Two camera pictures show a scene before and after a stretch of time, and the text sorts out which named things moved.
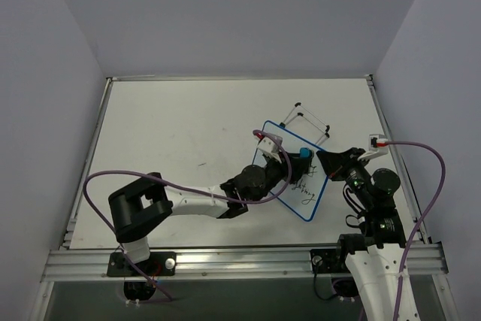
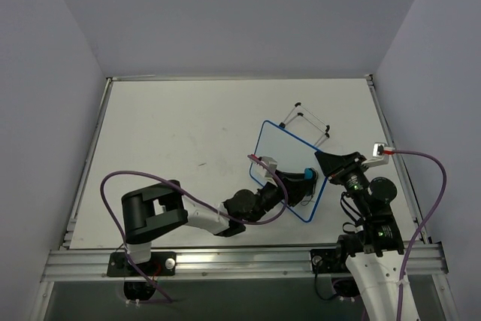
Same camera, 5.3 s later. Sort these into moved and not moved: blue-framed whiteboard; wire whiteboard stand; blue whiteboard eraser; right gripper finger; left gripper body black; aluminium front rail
Moved: left gripper body black; blue whiteboard eraser
Not moved: right gripper finger; aluminium front rail; wire whiteboard stand; blue-framed whiteboard
